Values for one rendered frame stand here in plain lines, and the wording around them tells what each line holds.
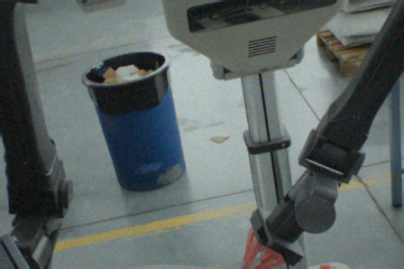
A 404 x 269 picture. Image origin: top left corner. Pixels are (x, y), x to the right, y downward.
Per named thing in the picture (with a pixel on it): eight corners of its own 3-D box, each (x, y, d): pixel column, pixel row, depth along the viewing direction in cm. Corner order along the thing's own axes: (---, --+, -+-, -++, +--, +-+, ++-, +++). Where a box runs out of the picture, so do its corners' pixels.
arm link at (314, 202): (365, 147, 92) (312, 125, 92) (376, 170, 81) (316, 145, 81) (332, 215, 96) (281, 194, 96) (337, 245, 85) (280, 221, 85)
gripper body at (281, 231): (264, 248, 90) (294, 211, 88) (251, 213, 99) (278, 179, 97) (298, 265, 93) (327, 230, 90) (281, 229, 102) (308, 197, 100)
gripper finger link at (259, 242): (229, 276, 95) (265, 232, 92) (223, 250, 101) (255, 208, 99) (263, 293, 97) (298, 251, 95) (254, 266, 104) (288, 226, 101)
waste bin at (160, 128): (189, 145, 371) (168, 43, 340) (197, 187, 325) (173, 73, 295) (112, 161, 370) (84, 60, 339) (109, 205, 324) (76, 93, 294)
